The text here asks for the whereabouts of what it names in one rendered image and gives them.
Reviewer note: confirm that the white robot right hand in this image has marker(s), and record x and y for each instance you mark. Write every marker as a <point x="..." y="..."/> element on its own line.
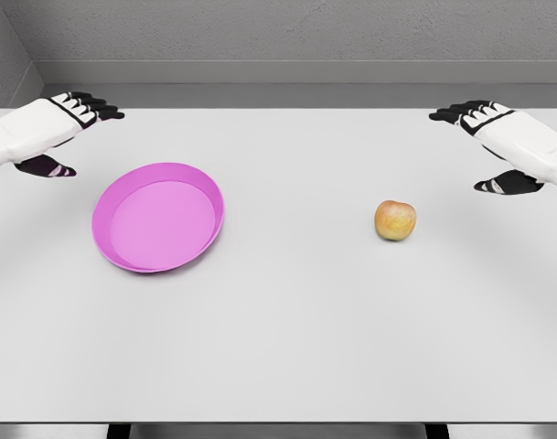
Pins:
<point x="520" y="139"/>

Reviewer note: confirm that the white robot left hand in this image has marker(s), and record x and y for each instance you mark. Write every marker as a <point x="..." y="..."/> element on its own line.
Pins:
<point x="40" y="128"/>

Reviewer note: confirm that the yellow-red apple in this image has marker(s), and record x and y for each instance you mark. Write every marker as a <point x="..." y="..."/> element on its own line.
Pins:
<point x="395" y="220"/>

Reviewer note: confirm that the pink round plate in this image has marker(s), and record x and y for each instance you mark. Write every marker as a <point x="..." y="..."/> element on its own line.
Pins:
<point x="159" y="219"/>

